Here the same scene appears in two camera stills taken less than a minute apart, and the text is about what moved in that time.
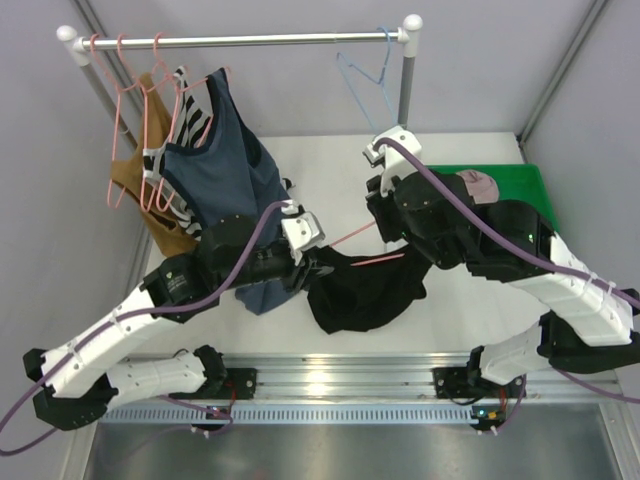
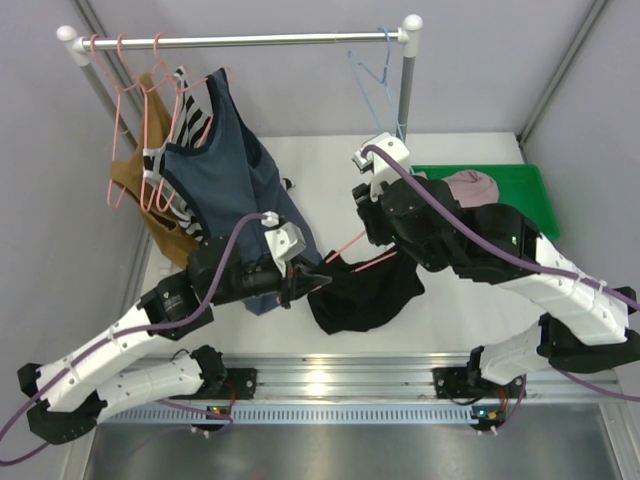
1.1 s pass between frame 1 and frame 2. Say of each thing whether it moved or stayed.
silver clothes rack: stayed
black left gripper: moved
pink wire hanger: moved
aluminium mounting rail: stayed
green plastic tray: stayed
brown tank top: stayed
